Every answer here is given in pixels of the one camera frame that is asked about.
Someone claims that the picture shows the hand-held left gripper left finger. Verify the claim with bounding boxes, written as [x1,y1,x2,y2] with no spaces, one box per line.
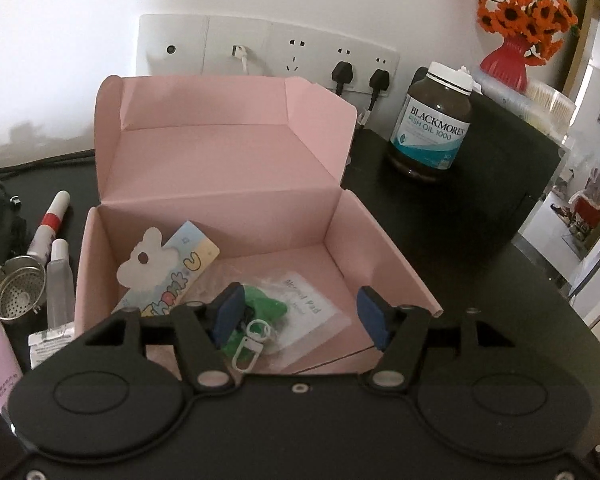
[80,281,247,393]

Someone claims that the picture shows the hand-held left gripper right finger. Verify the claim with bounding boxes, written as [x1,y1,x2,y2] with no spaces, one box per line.
[356,285,523,392]

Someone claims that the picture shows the green toy keychain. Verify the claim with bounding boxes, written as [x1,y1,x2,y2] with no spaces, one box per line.
[215,284,291,373]

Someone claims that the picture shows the pink cardboard box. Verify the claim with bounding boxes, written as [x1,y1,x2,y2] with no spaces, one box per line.
[74,74,443,376]

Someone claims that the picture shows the small clear bottle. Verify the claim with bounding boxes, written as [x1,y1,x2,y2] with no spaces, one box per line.
[45,239,76,331]

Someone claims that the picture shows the white tube with red band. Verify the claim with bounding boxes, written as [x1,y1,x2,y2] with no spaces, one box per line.
[26,191,72,261]

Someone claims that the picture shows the metal strainer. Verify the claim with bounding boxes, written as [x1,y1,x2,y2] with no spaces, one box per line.
[0,255,48,326]

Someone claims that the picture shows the black desktop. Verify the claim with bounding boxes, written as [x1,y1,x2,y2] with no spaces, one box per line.
[0,127,600,461]

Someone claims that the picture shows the colourful greeting card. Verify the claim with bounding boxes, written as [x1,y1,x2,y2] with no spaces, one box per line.
[112,220,218,316]

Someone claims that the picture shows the clear packet with white pad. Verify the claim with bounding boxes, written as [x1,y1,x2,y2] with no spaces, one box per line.
[260,270,351,361]

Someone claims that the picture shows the white flower-shaped card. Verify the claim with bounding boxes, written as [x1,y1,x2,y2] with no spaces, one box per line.
[116,226,181,291]

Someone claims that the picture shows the white sachet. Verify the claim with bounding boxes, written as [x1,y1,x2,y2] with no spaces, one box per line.
[27,324,76,371]

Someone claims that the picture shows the brown supplement bottle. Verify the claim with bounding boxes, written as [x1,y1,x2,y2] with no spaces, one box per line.
[386,61,476,178]

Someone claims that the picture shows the black storage box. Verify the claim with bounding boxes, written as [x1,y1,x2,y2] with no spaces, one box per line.
[467,91,566,241]

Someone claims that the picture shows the black power plug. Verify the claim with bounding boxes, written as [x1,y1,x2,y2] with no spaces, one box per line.
[330,61,356,96]
[369,69,392,98]

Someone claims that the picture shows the gold-framed mirror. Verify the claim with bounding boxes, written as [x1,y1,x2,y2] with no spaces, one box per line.
[517,0,600,306]

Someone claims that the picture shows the cotton swab container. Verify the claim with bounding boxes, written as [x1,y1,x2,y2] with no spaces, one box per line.
[525,80,578,138]

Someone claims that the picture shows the red vase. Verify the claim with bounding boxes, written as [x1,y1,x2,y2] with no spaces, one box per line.
[480,35,530,92]

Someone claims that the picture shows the orange artificial flowers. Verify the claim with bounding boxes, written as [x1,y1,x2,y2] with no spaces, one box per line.
[475,0,581,66]

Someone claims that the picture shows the black power cable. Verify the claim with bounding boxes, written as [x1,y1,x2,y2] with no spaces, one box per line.
[357,91,381,128]

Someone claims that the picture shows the white wall socket panel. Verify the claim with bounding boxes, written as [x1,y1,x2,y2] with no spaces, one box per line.
[136,14,400,96]

